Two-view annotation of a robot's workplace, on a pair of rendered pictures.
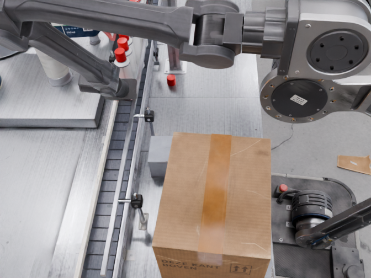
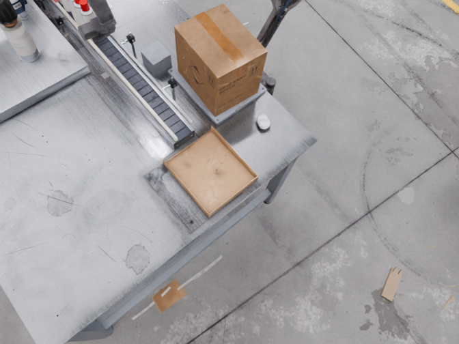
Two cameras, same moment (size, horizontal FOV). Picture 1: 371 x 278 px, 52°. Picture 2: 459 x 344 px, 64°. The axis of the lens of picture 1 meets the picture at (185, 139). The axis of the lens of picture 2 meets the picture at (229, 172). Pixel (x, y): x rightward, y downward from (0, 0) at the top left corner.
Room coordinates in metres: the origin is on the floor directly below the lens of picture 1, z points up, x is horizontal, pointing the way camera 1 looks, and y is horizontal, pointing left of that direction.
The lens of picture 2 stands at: (-0.24, 0.74, 2.22)
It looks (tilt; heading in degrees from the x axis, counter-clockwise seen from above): 66 degrees down; 303
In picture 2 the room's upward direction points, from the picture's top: 11 degrees clockwise
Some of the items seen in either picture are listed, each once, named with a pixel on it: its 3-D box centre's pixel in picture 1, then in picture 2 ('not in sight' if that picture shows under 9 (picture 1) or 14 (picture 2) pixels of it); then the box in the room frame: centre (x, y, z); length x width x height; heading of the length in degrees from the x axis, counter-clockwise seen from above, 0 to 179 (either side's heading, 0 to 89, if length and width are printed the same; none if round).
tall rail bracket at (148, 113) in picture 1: (144, 124); (128, 48); (0.80, 0.13, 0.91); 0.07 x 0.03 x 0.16; 83
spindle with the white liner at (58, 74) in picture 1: (47, 46); (14, 29); (1.09, 0.45, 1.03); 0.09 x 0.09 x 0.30
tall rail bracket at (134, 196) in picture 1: (131, 208); (169, 92); (0.50, 0.16, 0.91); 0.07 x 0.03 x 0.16; 83
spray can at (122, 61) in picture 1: (125, 74); (89, 21); (0.97, 0.18, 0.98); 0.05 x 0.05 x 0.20
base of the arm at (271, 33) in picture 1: (267, 33); not in sight; (0.53, -0.15, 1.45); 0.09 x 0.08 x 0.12; 167
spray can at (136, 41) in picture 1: (133, 45); not in sight; (1.12, 0.16, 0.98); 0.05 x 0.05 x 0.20
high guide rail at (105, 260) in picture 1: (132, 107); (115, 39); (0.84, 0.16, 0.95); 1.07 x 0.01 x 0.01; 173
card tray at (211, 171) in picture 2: not in sight; (210, 169); (0.15, 0.28, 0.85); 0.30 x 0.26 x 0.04; 173
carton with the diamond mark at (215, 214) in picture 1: (215, 214); (218, 61); (0.43, -0.06, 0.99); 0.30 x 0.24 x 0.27; 169
